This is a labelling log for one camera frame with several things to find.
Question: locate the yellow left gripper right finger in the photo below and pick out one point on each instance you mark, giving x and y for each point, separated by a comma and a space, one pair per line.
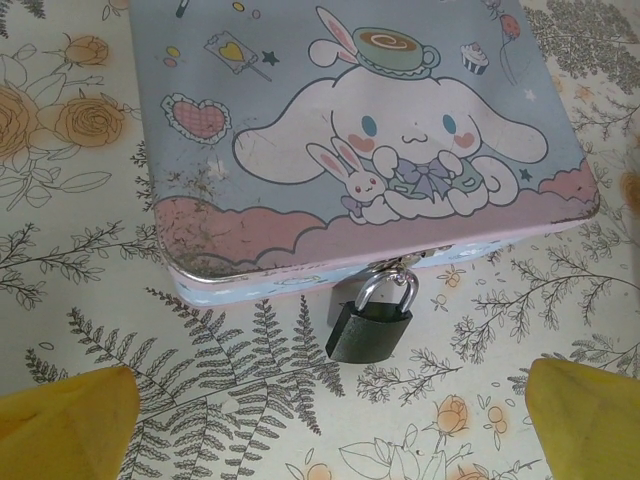
595, 430

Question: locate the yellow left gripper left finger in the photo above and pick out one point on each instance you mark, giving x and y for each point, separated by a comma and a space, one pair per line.
65, 430

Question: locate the black padlock silver shackle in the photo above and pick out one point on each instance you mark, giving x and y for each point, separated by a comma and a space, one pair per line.
367, 332

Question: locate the floral tablecloth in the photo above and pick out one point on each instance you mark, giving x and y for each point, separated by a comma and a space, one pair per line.
75, 250

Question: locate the cartoon bunny tin box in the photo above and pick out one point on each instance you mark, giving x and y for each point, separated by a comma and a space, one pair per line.
300, 150

